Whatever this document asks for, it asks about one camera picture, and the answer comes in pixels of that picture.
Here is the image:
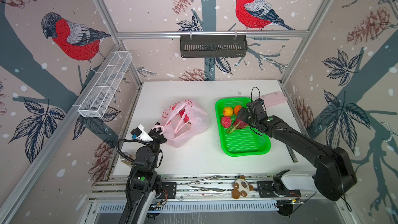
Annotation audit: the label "small glass jar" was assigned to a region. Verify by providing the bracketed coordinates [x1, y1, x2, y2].
[120, 151, 134, 166]

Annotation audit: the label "yellow fruit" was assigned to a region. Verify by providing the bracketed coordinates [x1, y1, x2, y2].
[222, 107, 234, 117]

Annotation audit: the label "metal tongs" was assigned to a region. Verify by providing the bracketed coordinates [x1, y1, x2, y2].
[188, 175, 225, 193]

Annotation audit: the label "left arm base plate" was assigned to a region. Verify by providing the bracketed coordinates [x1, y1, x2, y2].
[155, 182, 177, 200]

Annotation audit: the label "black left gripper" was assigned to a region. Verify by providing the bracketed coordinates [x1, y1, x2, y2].
[146, 122, 166, 170]

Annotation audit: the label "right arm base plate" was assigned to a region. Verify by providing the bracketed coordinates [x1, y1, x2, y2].
[255, 180, 302, 198]

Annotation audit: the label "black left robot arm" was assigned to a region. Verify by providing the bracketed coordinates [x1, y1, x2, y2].
[116, 125, 166, 224]

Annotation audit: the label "red fruit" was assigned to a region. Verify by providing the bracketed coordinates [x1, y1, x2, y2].
[221, 116, 232, 129]

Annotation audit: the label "white wire mesh shelf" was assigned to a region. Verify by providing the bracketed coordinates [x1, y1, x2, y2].
[78, 51, 132, 118]

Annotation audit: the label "green plastic basket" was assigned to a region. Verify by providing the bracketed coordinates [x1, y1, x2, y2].
[215, 97, 271, 157]

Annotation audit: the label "orange fruit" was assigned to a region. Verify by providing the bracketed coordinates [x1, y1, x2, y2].
[233, 105, 242, 116]

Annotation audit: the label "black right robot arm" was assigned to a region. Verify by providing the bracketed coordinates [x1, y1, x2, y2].
[237, 99, 357, 201]

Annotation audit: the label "black hanging wall basket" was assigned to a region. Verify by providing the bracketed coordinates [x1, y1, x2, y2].
[180, 35, 248, 58]

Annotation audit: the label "brown white plush toy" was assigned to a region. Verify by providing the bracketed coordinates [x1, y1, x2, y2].
[231, 175, 254, 199]

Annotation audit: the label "pink plastic bag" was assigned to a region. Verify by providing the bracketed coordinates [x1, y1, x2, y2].
[153, 99, 210, 148]

